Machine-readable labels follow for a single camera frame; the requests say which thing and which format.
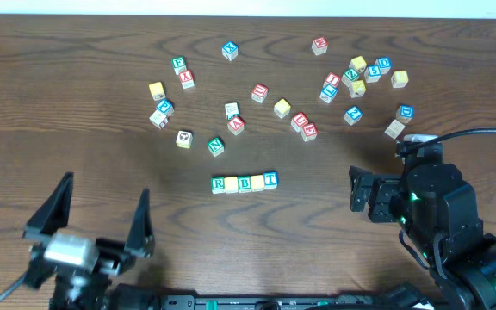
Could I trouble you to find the red I block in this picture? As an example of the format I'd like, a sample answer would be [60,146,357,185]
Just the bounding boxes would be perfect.
[323,72,341,88]

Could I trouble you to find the yellow O block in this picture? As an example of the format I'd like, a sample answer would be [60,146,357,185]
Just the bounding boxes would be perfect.
[224,177,239,194]

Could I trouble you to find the green Z block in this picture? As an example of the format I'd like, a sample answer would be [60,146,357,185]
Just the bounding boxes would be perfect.
[341,68,360,87]

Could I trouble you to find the blue P block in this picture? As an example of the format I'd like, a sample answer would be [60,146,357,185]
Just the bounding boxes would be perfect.
[156,99,174,116]

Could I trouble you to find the blue 2 block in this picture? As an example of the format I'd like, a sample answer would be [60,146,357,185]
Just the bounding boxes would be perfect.
[344,105,363,126]

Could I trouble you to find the green B block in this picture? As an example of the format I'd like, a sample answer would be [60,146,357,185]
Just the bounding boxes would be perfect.
[238,176,252,193]

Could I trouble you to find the red A block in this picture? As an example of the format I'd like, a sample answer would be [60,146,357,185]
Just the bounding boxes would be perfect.
[227,116,245,135]

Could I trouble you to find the red E block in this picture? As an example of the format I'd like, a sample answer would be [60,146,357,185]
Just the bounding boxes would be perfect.
[300,122,318,141]

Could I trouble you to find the yellow 8 block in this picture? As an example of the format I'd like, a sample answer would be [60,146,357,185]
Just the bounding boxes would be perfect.
[391,71,409,89]

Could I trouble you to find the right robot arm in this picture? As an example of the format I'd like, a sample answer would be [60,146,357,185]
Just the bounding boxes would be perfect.
[349,142,496,309]

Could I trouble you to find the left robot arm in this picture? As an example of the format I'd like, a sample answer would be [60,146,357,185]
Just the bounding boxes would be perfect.
[23,172,161,309]

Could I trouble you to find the monkey picture block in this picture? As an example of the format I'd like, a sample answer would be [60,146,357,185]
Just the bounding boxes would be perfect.
[176,130,193,149]

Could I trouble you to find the red u block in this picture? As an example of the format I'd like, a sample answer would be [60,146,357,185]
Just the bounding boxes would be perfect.
[251,84,269,103]
[290,112,309,133]

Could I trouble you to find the red block top right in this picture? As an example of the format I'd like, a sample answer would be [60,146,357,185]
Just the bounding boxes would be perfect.
[312,36,328,56]

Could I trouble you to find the red U block upper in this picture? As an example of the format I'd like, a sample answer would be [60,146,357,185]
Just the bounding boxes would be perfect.
[251,84,269,103]

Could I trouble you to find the plain white block right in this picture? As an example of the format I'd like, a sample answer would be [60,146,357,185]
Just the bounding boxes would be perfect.
[385,119,406,140]

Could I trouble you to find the blue 5 block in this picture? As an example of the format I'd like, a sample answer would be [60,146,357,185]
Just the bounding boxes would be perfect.
[363,65,381,84]

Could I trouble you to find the plain wooden block left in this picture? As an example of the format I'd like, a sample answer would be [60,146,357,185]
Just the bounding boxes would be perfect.
[149,110,169,129]

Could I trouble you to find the blue L block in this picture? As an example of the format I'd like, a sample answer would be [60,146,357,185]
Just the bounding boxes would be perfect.
[319,84,338,103]

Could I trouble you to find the green F block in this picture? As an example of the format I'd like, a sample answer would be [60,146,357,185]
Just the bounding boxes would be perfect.
[171,56,188,75]

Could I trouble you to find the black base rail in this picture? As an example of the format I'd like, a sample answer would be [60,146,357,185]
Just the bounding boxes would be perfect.
[158,294,393,310]

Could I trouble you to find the blue D block right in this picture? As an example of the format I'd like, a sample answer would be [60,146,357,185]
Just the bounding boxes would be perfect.
[395,104,414,124]

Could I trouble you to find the yellow block above Z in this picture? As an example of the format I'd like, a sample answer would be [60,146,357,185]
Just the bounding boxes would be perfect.
[349,56,367,73]

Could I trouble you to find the blue T block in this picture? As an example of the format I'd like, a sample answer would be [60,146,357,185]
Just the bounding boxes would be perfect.
[263,171,279,189]

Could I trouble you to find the yellow block under Z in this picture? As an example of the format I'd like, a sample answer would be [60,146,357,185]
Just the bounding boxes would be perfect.
[348,80,366,98]

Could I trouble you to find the red U block lower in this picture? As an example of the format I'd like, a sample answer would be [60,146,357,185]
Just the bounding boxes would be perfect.
[290,112,309,133]

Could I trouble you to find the green R block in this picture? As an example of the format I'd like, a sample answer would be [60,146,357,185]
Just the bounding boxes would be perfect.
[211,177,226,195]

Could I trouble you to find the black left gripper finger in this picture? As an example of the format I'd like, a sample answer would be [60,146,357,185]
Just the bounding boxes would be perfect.
[22,172,73,239]
[124,189,154,257]

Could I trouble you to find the red Y block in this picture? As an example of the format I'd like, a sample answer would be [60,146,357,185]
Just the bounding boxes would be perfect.
[178,70,195,90]

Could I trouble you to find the blue d block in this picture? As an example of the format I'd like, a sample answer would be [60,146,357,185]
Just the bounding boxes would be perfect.
[375,57,392,75]
[395,104,414,124]

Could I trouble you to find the blue D block upper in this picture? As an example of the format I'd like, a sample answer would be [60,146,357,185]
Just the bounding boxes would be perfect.
[375,57,392,75]

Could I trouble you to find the green N block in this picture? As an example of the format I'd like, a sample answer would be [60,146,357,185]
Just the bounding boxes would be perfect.
[208,137,225,157]

